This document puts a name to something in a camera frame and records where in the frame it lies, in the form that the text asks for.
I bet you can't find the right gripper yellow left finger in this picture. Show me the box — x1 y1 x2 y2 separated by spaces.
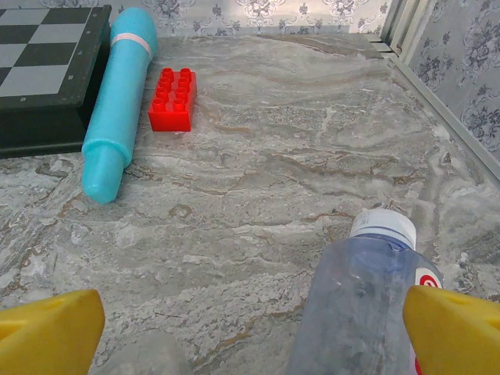
0 289 106 375

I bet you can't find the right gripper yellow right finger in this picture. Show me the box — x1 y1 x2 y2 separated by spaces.
402 284 500 375

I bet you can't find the clear bottle red swirl label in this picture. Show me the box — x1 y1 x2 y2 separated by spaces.
287 208 445 375

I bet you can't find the teal plastic marker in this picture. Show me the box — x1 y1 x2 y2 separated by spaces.
80 6 159 205

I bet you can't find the red toy building brick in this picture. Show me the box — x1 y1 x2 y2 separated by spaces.
148 67 198 133

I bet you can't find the black and grey chessboard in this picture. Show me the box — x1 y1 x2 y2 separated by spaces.
0 4 113 160

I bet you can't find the aluminium table edge rail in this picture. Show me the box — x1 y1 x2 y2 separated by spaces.
384 50 500 167

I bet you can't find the aluminium frame corner post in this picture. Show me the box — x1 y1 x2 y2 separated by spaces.
369 0 427 60

